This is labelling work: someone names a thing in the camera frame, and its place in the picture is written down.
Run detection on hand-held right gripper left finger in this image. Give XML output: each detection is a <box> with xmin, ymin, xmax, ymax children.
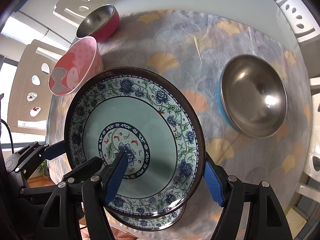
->
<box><xmin>39</xmin><ymin>151</ymin><xmax>129</xmax><ymax>240</ymax></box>

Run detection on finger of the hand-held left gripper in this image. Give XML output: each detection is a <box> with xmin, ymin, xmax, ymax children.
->
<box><xmin>5</xmin><ymin>141</ymin><xmax>66</xmax><ymax>174</ymax></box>
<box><xmin>19</xmin><ymin>156</ymin><xmax>103</xmax><ymax>197</ymax></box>

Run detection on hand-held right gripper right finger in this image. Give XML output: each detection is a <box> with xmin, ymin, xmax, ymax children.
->
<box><xmin>204</xmin><ymin>151</ymin><xmax>293</xmax><ymax>240</ymax></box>

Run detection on floral ceramic plate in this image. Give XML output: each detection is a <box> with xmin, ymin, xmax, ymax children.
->
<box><xmin>114</xmin><ymin>201</ymin><xmax>187</xmax><ymax>232</ymax></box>
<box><xmin>64</xmin><ymin>67</ymin><xmax>206</xmax><ymax>217</ymax></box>

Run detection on pink cartoon bowl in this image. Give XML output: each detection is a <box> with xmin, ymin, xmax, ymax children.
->
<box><xmin>48</xmin><ymin>36</ymin><xmax>104</xmax><ymax>96</ymax></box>

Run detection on large blue steel bowl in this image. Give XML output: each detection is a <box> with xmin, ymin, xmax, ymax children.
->
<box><xmin>219</xmin><ymin>54</ymin><xmax>288</xmax><ymax>138</ymax></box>

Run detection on red steel bowl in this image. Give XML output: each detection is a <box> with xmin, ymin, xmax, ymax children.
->
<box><xmin>76</xmin><ymin>4</ymin><xmax>120</xmax><ymax>43</ymax></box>

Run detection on pinkish quilted cloth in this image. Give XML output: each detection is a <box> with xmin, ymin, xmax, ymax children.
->
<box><xmin>80</xmin><ymin>226</ymin><xmax>135</xmax><ymax>240</ymax></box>

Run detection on white chair with oval cut-outs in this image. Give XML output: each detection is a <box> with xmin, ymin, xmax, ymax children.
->
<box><xmin>276</xmin><ymin>0</ymin><xmax>318</xmax><ymax>43</ymax></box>
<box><xmin>53</xmin><ymin>0</ymin><xmax>118</xmax><ymax>22</ymax></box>
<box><xmin>7</xmin><ymin>39</ymin><xmax>73</xmax><ymax>130</ymax></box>
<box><xmin>297</xmin><ymin>77</ymin><xmax>320</xmax><ymax>198</ymax></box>

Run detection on leaf-printed grey tablecloth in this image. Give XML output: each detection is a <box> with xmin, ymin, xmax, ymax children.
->
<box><xmin>46</xmin><ymin>10</ymin><xmax>313</xmax><ymax>240</ymax></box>

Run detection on black cable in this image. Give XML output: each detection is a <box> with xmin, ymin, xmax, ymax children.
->
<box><xmin>0</xmin><ymin>119</ymin><xmax>16</xmax><ymax>155</ymax></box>

